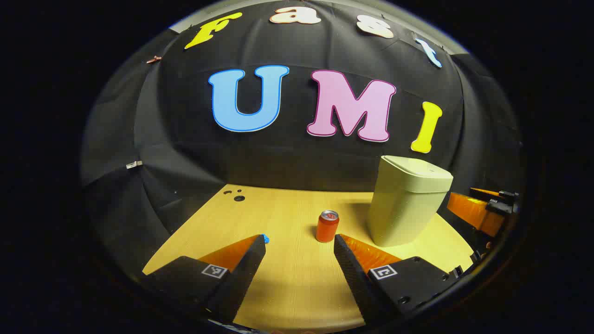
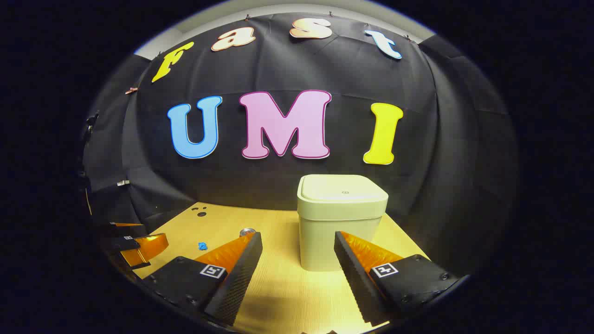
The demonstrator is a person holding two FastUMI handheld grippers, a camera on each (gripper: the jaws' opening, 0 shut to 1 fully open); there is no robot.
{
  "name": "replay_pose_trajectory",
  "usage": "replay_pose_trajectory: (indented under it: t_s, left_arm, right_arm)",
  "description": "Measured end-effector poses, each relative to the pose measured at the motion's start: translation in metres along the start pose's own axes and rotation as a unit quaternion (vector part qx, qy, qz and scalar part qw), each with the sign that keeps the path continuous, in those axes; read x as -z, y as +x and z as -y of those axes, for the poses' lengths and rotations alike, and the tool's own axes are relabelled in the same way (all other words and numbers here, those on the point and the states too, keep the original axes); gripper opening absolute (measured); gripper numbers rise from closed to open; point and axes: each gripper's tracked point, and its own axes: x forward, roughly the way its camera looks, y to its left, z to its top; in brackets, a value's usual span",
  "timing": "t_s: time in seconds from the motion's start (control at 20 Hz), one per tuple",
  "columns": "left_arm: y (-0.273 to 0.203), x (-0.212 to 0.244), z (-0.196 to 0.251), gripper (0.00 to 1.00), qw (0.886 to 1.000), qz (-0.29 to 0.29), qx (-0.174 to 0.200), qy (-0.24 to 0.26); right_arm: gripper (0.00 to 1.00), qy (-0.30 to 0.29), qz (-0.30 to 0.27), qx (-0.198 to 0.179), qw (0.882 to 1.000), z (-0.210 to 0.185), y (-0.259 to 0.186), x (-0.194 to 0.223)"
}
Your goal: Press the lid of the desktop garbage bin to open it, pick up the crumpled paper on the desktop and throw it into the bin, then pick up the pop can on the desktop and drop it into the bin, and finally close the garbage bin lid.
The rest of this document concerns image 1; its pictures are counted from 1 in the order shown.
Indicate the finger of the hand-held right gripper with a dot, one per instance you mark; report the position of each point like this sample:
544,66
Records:
508,196
473,211

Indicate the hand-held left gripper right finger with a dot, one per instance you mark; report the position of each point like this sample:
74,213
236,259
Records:
352,278

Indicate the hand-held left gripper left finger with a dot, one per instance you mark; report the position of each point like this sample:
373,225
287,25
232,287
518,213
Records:
246,273

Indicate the orange pop can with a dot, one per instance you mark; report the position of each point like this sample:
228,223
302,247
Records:
326,228

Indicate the pale green desktop garbage bin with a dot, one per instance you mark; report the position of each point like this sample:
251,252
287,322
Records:
403,208

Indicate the wooden desktop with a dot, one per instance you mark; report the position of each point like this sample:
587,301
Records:
287,218

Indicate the black backdrop cloth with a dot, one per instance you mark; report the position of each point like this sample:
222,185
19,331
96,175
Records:
297,162

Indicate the silver metal clip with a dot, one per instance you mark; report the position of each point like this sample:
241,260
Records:
134,164

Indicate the copper metal clip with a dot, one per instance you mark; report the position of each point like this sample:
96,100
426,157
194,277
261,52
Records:
154,59

